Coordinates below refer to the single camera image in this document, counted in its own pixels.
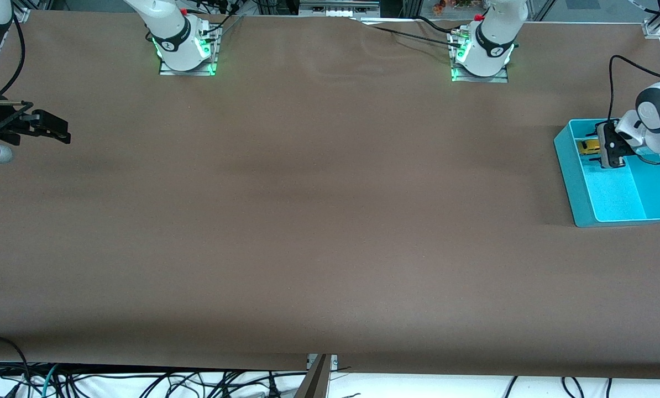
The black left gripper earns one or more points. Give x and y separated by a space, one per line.
607 145

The yellow beetle toy car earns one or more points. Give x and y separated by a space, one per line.
588 147

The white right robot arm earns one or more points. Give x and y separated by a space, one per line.
169 33

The turquoise plastic bin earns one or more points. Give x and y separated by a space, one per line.
617 193

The orange background object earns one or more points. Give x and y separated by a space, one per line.
439 6

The brown table mat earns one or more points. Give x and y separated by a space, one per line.
330 221

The white power strip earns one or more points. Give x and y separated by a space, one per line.
338 8

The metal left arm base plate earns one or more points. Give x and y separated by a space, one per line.
504 77

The metal corner bracket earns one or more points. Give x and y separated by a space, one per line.
653 29
21 15

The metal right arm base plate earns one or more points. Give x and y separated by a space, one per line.
215 61

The aluminium profile post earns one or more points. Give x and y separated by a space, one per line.
314 381

